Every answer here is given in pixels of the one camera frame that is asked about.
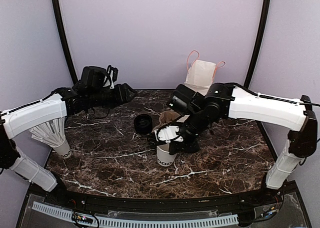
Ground white slotted cable duct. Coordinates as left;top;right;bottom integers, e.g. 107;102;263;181
31;201;239;227

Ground brown cardboard cup carrier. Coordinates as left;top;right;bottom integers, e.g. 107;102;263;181
152;110;180;132

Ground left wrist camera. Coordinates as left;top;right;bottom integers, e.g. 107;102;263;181
103;65;119;89

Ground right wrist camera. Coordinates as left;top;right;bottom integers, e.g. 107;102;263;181
154;125;183;143

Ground single white paper cup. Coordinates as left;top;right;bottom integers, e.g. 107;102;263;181
156;143;177;167

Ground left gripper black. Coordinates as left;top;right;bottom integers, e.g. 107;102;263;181
88;83;138;109

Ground white paper takeout bag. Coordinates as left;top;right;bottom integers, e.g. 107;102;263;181
184;50;226;96

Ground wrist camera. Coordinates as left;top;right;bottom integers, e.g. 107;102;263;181
154;125;183;143
103;65;119;89

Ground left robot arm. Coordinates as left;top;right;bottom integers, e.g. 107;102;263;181
0;83;137;206

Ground cup holding wrapped straws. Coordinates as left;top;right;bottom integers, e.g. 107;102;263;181
29;117;72;159

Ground stack of black lids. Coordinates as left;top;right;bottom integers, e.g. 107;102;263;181
133;114;153;135

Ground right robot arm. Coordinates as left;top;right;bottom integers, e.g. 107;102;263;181
148;83;318;205

